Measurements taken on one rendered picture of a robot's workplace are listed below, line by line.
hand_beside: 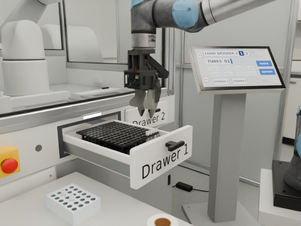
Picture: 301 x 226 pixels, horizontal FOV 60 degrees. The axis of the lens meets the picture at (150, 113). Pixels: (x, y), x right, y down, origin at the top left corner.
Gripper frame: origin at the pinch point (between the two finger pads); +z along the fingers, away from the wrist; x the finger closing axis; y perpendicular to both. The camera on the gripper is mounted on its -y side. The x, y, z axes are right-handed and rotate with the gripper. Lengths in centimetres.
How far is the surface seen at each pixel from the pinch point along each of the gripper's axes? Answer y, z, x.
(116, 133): 6.1, 7.5, -8.5
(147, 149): 13.9, 5.7, 11.3
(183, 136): -4.6, 7.0, 11.2
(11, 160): 37.0, 8.6, -15.3
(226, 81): -77, -3, -6
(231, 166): -91, 53, -4
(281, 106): -158, 22, 8
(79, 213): 31.0, 18.7, 4.2
